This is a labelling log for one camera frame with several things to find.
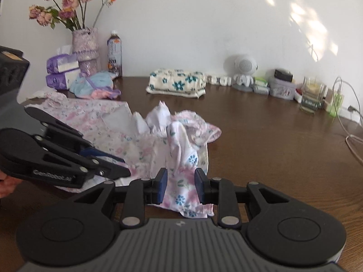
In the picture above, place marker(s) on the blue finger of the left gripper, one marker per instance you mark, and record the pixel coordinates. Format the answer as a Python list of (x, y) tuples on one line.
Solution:
[(93, 153), (111, 168)]

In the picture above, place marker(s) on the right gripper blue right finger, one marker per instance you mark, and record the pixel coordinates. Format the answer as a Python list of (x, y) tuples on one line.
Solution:
[(221, 193)]

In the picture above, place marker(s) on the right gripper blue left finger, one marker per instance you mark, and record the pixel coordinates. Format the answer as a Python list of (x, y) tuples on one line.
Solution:
[(138, 194)]

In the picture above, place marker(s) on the pink floral child dress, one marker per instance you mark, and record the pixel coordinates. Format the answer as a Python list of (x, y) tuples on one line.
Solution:
[(177, 142)]

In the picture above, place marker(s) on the left hand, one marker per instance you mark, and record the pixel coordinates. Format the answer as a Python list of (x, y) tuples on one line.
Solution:
[(8, 184)]

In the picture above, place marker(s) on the crumpled white tissue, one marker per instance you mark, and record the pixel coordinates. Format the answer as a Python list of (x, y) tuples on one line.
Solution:
[(42, 94)]

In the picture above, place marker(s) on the blue pink purple garment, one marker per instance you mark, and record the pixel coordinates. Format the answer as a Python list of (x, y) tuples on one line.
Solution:
[(95, 87)]

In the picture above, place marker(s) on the lower purple tissue pack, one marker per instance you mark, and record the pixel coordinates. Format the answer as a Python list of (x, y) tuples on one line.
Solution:
[(62, 81)]

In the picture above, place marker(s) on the purple tissue pack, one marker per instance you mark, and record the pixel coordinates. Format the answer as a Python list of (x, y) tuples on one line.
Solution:
[(62, 81), (64, 60)]

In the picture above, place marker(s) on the upper purple tissue pack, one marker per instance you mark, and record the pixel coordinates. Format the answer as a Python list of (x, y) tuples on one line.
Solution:
[(64, 60)]

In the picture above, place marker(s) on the oolong tea bottle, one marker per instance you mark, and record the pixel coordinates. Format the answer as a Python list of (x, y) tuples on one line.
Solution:
[(115, 57)]

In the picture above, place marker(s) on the folded cream blue-flower cloth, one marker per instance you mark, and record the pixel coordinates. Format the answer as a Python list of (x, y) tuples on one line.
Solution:
[(177, 82)]

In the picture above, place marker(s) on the purple textured vase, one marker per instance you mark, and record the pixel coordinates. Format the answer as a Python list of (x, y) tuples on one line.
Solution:
[(85, 46)]

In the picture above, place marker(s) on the white letter ornament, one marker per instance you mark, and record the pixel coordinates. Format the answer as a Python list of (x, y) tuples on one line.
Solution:
[(221, 80)]

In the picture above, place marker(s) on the grey printed tin box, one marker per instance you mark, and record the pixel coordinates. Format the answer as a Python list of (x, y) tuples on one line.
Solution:
[(281, 89)]

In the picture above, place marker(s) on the white robot figure speaker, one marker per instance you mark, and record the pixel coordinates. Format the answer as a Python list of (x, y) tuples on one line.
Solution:
[(245, 66)]

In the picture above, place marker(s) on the black charger block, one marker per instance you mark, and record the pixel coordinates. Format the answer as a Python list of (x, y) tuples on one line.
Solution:
[(284, 75)]

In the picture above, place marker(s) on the clear drinking glass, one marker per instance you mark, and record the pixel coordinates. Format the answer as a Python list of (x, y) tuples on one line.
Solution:
[(313, 91)]

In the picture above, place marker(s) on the green spray bottle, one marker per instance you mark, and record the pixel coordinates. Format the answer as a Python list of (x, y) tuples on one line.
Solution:
[(337, 100)]

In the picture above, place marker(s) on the white power adapter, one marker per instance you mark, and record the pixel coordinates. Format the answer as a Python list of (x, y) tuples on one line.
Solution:
[(351, 114)]

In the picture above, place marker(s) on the dried rose bouquet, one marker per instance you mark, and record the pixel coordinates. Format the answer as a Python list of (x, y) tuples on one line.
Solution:
[(69, 13)]

